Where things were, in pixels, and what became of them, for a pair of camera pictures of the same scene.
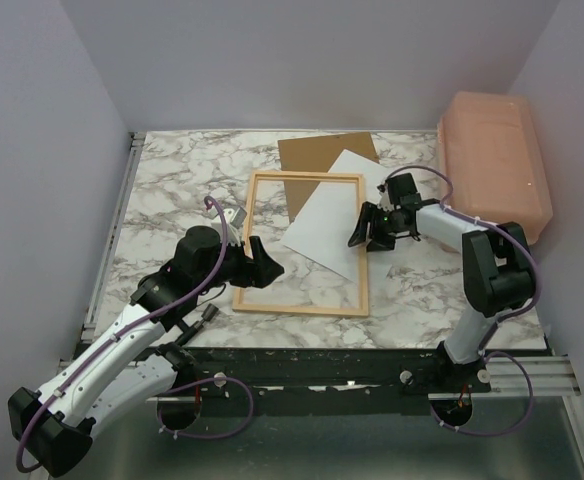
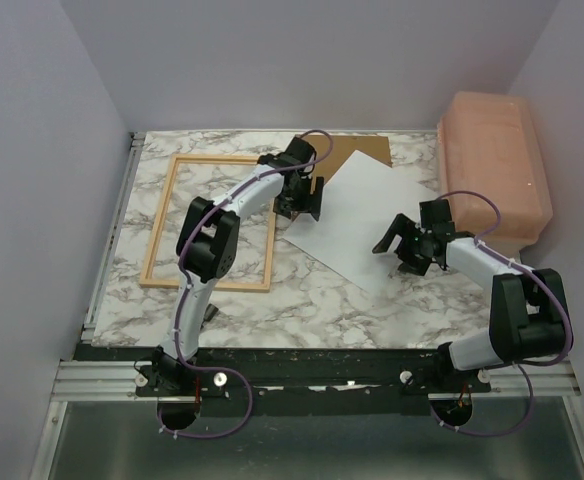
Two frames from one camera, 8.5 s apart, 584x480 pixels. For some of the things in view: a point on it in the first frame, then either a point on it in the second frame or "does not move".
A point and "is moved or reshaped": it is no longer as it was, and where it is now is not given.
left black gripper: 258,272 to 309,203
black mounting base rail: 291,381 does not move
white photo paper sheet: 321,232 is moved or reshaped
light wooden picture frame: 266,175 to 160,226
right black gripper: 368,213 to 403,227
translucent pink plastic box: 491,160 does not move
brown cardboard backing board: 317,154 is moved or reshaped
